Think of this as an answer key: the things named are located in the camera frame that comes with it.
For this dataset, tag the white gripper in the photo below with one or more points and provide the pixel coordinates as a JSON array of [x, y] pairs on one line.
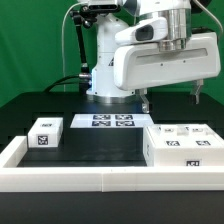
[[143, 66]]

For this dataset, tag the white door panel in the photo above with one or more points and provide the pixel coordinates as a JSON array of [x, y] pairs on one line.
[[201, 135], [163, 136]]

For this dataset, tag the white cabinet box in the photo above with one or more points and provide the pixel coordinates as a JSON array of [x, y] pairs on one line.
[[183, 156]]

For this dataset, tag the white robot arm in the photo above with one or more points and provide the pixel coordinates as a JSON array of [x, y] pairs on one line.
[[148, 43]]

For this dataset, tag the flat white tagged panel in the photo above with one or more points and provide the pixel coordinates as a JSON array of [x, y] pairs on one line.
[[111, 121]]

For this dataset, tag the small white tagged block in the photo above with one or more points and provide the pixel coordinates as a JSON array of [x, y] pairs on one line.
[[46, 132]]

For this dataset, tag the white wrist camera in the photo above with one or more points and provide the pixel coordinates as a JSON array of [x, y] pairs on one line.
[[148, 30]]

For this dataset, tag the black camera on mount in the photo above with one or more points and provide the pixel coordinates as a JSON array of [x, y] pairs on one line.
[[103, 6]]

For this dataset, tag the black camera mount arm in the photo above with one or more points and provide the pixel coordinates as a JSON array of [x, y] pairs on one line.
[[85, 70]]

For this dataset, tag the white U-shaped fence frame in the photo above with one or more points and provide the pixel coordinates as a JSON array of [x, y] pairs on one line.
[[101, 179]]

